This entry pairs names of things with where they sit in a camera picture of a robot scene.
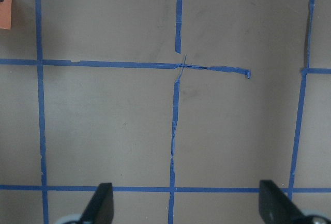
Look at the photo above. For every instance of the orange foam cube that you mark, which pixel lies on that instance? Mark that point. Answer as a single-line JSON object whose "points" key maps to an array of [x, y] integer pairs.
{"points": [[6, 9]]}

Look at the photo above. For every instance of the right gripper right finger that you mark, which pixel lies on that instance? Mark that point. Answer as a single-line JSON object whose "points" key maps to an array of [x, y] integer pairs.
{"points": [[275, 207]]}

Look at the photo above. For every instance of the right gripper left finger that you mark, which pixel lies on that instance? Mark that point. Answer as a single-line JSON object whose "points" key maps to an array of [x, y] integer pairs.
{"points": [[100, 208]]}

